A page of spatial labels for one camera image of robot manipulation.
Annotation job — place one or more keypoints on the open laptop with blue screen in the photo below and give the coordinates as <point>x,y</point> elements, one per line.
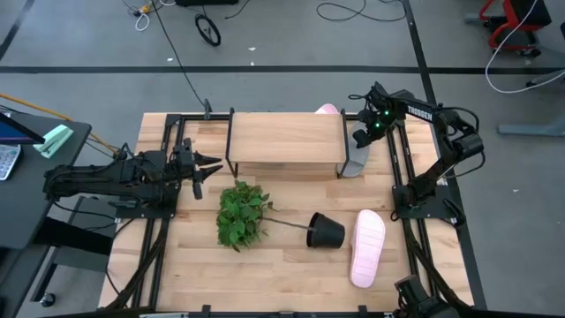
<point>13,130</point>

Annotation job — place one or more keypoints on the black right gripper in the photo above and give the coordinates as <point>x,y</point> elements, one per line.
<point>383,115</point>

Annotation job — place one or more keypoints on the white calculator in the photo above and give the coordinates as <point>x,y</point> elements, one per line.
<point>8,161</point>

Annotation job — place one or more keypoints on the grey desk leg with caster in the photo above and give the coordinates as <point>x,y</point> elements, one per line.
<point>66,260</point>

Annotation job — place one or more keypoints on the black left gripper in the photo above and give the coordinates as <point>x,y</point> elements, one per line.
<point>185,165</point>

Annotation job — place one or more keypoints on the artificial plant in black pot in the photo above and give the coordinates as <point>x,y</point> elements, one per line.
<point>240,216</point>

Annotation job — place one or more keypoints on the red and black cart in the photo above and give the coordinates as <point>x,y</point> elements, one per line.
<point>501,31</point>

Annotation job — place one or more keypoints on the pink slide sandal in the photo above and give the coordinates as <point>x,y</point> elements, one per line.
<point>367,247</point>
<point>326,109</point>

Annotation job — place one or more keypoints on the dark office desk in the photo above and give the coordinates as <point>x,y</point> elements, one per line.
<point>22,199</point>

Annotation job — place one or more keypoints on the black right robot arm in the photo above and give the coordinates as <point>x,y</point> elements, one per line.
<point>441,168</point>

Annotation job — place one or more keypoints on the wooden shelf with black legs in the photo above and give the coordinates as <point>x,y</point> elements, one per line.
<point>287,137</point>

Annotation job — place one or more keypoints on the grey slide sandal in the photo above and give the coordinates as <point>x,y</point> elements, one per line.
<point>355,161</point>

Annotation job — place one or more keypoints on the mint green stapler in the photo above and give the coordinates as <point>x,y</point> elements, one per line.
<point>53,140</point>

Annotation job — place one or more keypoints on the black computer case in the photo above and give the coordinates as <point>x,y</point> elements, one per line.
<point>205,2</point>

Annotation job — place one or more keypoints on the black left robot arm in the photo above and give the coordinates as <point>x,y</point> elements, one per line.
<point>110,179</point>

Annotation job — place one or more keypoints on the black aluminium rig frame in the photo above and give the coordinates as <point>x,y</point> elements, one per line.
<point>173,118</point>

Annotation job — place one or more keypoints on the grey desk foot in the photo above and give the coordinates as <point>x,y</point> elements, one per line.
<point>529,129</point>

